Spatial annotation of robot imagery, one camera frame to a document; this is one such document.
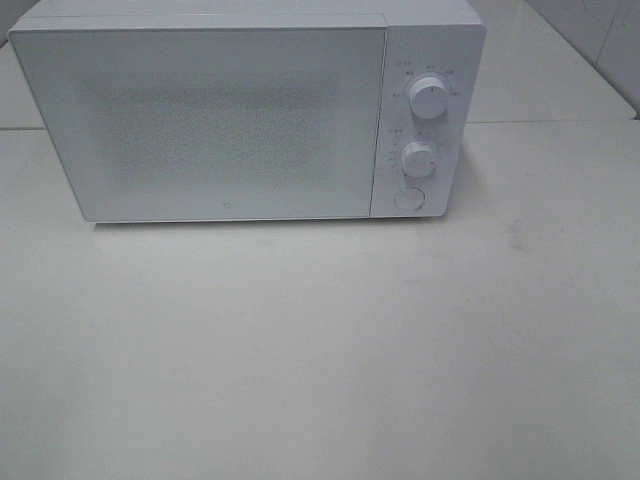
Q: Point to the round white door button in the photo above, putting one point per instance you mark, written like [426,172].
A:
[409,199]

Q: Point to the white timer knob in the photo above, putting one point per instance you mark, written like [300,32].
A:
[418,159]

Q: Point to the white microwave door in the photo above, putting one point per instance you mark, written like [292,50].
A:
[210,125]

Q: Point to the upper white power knob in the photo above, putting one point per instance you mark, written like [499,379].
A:
[428,96]

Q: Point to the white microwave oven body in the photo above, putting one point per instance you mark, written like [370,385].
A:
[442,37]

